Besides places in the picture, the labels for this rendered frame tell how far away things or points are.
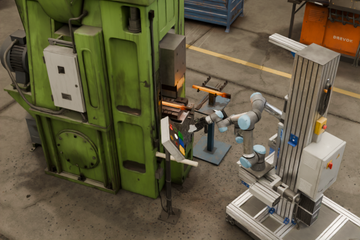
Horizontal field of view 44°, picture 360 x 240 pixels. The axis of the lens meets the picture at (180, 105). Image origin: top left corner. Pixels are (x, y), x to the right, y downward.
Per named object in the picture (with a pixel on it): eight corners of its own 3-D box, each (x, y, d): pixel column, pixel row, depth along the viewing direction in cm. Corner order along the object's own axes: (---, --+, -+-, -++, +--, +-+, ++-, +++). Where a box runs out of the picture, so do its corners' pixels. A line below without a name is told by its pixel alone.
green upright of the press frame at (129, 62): (165, 183, 516) (157, -8, 379) (156, 200, 496) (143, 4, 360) (130, 173, 529) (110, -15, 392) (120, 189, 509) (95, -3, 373)
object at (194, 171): (209, 166, 538) (209, 165, 537) (193, 201, 494) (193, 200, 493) (179, 158, 549) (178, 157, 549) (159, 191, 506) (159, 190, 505)
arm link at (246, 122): (259, 164, 407) (259, 112, 379) (248, 172, 399) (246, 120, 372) (249, 158, 415) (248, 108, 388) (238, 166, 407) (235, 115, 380)
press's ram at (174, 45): (188, 67, 460) (188, 31, 436) (174, 87, 431) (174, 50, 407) (151, 59, 472) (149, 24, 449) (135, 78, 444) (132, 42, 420)
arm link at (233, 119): (263, 104, 387) (230, 112, 429) (255, 109, 381) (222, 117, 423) (269, 116, 388) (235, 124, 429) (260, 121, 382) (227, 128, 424)
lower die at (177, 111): (184, 109, 476) (184, 103, 471) (177, 120, 462) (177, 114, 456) (148, 101, 489) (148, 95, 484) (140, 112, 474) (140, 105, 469)
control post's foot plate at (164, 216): (182, 210, 484) (182, 204, 479) (175, 225, 468) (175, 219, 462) (164, 204, 491) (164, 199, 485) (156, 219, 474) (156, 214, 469)
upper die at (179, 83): (184, 81, 455) (184, 73, 450) (177, 92, 440) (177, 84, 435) (146, 73, 468) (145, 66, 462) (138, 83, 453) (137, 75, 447)
